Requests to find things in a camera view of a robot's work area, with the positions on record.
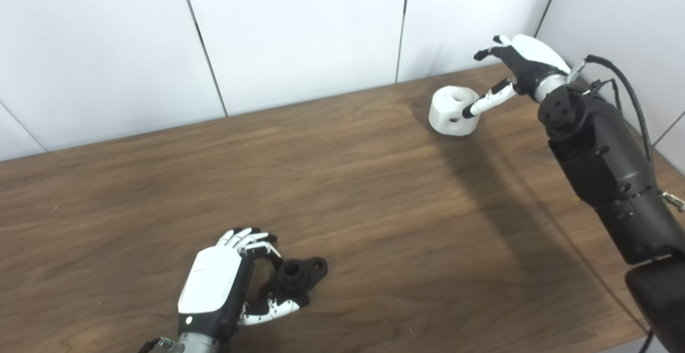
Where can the round white piece with holes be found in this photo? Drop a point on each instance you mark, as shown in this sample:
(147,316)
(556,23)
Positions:
(448,109)

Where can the black flanged holder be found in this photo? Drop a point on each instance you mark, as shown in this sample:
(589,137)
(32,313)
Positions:
(297,275)

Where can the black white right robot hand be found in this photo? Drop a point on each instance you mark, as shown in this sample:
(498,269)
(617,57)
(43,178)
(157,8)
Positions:
(532,59)

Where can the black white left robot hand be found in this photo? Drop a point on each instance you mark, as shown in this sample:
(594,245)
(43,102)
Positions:
(211,281)

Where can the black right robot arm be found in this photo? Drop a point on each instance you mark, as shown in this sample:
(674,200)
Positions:
(604,155)

